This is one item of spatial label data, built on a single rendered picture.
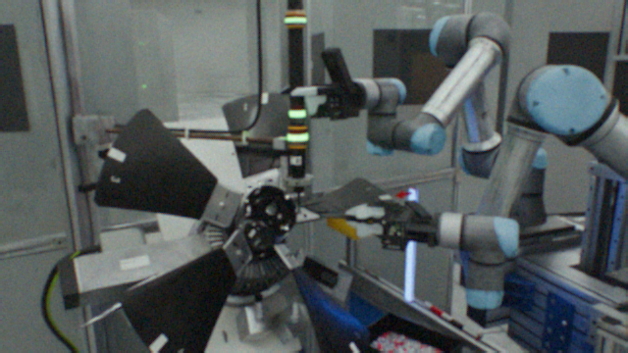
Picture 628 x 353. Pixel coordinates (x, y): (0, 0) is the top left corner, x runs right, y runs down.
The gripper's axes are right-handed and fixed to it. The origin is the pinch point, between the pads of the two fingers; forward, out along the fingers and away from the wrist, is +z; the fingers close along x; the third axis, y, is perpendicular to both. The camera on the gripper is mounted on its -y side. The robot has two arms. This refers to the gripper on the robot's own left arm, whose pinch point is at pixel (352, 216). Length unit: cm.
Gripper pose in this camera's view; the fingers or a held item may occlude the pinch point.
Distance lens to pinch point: 113.4
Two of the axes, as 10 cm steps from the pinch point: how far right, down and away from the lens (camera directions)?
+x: 0.6, 9.4, 3.4
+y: -3.8, 3.3, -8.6
